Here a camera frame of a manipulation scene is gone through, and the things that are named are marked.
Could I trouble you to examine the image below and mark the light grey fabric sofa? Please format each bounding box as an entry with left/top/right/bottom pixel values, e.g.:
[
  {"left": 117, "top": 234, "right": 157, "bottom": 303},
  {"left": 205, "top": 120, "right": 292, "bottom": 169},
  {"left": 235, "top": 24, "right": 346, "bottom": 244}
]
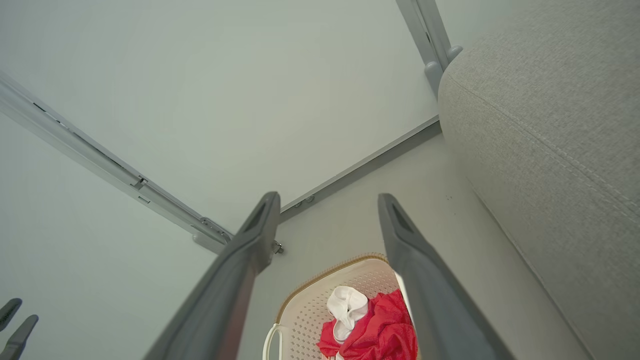
[{"left": 438, "top": 0, "right": 640, "bottom": 360}]

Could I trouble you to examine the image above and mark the white perforated laundry basket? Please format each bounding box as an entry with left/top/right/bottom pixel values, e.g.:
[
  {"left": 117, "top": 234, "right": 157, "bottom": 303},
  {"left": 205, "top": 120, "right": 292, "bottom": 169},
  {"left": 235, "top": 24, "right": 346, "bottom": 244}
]
[{"left": 262, "top": 253, "right": 422, "bottom": 360}]

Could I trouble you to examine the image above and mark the grey aluminium frame post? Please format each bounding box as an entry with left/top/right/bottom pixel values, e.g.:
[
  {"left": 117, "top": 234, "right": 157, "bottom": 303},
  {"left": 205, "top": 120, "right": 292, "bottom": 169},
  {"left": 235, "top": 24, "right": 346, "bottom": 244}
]
[
  {"left": 395, "top": 0, "right": 464, "bottom": 96},
  {"left": 0, "top": 70, "right": 235, "bottom": 255}
]

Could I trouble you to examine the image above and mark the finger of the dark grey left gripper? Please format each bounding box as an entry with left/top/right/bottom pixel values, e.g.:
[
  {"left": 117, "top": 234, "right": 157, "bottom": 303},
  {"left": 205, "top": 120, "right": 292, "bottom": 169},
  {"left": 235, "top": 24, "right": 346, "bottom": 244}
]
[
  {"left": 0, "top": 298, "right": 23, "bottom": 332},
  {"left": 0, "top": 314, "right": 39, "bottom": 360}
]

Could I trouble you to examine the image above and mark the red cloth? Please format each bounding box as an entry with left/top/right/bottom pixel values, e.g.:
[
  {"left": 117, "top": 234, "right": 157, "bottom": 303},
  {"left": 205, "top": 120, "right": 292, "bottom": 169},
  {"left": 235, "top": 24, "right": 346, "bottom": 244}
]
[{"left": 317, "top": 289, "right": 419, "bottom": 360}]

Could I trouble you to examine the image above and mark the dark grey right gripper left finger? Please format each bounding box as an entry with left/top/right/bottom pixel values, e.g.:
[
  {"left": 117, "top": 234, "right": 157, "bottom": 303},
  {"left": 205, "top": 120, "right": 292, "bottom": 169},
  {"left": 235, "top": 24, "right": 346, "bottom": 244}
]
[{"left": 143, "top": 191, "right": 281, "bottom": 360}]

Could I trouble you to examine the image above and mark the white sock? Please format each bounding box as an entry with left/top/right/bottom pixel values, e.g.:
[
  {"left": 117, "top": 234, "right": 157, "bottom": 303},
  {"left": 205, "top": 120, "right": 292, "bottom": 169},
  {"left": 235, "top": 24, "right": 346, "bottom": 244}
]
[{"left": 326, "top": 286, "right": 369, "bottom": 345}]

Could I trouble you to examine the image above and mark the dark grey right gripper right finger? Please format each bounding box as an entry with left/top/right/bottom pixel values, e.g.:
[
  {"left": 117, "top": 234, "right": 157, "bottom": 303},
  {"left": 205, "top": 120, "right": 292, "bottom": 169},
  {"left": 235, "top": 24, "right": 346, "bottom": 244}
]
[{"left": 377, "top": 193, "right": 516, "bottom": 360}]

